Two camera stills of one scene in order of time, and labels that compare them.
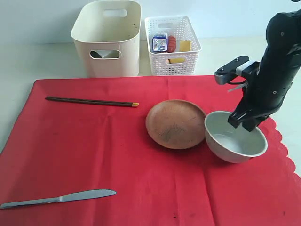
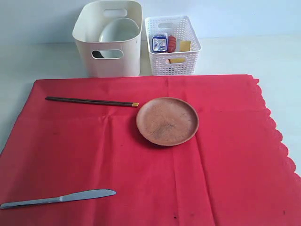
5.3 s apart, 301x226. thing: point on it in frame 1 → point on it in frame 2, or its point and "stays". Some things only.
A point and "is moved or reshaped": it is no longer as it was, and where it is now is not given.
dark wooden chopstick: [92, 103] stays
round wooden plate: [176, 124] is moved or reshaped
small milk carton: [159, 43] stays
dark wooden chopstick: [91, 100] stays
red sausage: [171, 44] stays
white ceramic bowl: [233, 145] → [117, 29]
